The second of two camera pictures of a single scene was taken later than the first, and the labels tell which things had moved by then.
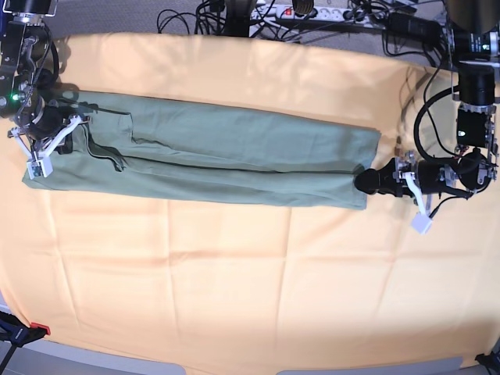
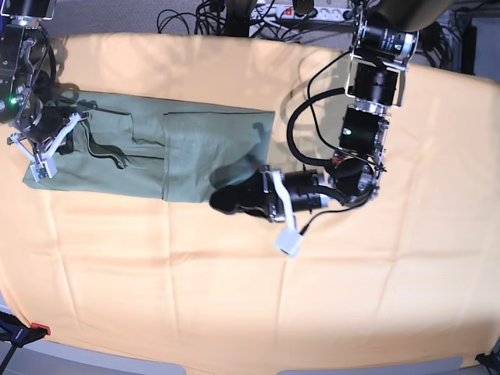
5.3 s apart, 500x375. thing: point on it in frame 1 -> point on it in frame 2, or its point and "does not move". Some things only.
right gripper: x=433 y=177 -> x=260 y=189
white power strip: x=322 y=13 does not move
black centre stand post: x=237 y=20 does not move
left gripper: x=43 y=122 does not move
